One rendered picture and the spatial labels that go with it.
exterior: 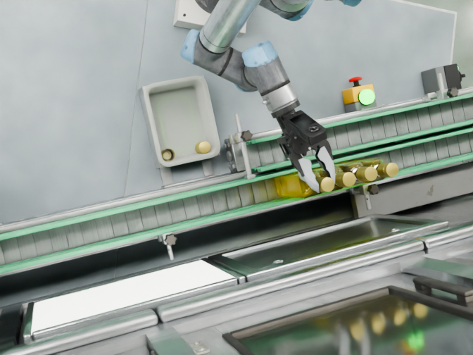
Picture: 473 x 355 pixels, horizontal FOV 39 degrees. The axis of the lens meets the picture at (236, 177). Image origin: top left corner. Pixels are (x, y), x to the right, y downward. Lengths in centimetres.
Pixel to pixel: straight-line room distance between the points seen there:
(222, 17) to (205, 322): 66
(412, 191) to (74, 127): 97
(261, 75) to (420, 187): 69
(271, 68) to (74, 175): 64
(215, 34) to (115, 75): 44
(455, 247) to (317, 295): 31
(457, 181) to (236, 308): 102
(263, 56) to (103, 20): 55
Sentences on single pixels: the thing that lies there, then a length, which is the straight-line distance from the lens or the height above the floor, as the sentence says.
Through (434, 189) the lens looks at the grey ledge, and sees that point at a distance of 201.
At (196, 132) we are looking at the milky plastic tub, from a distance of 185.
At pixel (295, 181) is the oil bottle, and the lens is 164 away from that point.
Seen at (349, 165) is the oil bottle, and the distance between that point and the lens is 165.
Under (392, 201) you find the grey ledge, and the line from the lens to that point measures 194.
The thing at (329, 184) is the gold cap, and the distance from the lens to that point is 154.
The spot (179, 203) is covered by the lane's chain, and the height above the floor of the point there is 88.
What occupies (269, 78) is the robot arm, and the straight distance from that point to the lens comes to 150.
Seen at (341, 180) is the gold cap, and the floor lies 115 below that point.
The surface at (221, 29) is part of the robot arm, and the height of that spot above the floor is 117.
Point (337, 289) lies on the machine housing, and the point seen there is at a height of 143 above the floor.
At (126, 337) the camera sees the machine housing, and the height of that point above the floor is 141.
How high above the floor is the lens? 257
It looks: 74 degrees down
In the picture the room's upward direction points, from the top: 89 degrees clockwise
